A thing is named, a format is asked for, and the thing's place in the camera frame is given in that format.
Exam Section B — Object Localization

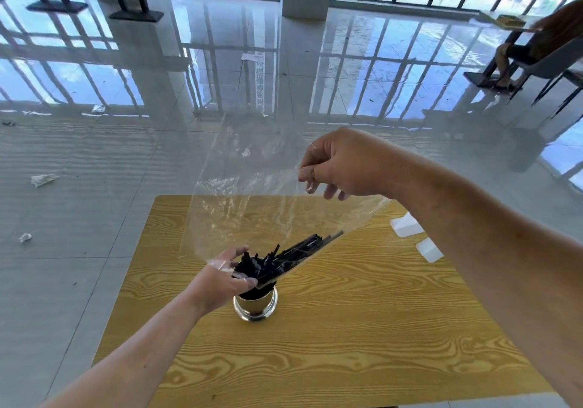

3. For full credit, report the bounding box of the person's left hand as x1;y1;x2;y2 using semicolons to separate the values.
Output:
189;245;258;318

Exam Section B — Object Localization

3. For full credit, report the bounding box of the person's right hand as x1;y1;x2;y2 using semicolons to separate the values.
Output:
297;126;401;202

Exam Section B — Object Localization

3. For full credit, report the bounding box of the bundle of black straws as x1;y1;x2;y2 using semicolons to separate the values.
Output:
231;231;345;302

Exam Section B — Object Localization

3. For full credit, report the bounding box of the steel cylindrical holder cup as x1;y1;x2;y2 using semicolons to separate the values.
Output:
232;284;279;323

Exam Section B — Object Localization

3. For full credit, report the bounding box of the clear plastic bag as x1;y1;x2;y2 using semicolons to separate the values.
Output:
180;111;392;290

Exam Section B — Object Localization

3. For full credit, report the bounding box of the person's left forearm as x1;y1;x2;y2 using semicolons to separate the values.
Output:
41;287;206;408

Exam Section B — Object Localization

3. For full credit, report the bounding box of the person's right forearm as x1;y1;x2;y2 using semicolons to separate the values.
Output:
389;146;583;400

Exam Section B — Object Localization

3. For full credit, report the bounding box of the wide white plastic sign holder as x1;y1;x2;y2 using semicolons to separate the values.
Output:
389;211;425;239

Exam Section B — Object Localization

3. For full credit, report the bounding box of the narrow white plastic sign holder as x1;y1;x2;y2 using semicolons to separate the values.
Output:
415;237;444;264

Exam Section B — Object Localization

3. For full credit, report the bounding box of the wooden table with black base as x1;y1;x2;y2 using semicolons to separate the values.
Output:
463;9;543;89

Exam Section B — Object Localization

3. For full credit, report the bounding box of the flat wooden box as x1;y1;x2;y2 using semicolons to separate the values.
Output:
495;13;529;29

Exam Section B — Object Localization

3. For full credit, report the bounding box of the grey chair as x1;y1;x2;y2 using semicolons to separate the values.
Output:
553;68;583;120
508;36;583;101

